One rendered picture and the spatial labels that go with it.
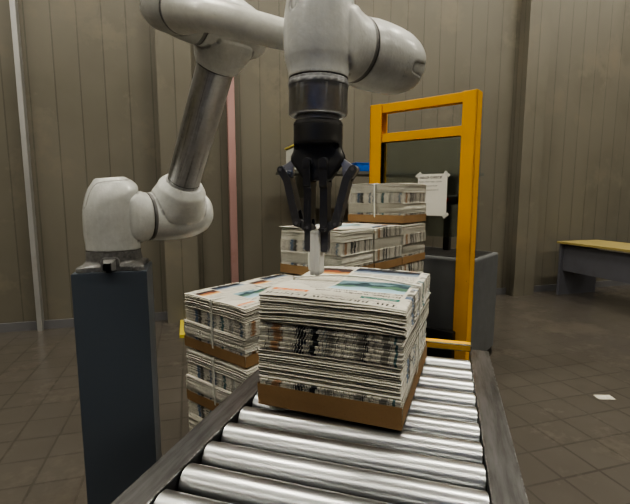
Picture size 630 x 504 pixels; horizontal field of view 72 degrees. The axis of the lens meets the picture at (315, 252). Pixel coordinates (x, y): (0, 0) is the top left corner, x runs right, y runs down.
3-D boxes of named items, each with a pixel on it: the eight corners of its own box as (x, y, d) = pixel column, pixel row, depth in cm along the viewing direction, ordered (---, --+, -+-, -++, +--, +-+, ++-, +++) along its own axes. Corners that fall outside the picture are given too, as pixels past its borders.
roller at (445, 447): (243, 423, 89) (242, 400, 89) (486, 464, 76) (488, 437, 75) (231, 436, 84) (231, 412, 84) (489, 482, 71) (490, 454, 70)
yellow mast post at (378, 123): (366, 357, 327) (370, 105, 303) (372, 354, 334) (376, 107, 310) (376, 360, 321) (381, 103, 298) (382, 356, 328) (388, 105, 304)
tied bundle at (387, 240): (316, 265, 241) (316, 224, 238) (346, 259, 264) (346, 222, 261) (374, 273, 217) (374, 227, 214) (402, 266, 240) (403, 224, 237)
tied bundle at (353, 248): (279, 273, 218) (278, 227, 215) (314, 265, 241) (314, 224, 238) (341, 282, 195) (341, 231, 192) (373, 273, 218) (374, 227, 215)
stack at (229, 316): (188, 481, 185) (180, 291, 175) (345, 388, 275) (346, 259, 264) (249, 524, 161) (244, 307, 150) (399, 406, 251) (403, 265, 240)
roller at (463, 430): (256, 408, 95) (256, 387, 95) (483, 444, 82) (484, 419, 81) (246, 419, 91) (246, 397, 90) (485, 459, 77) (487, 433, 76)
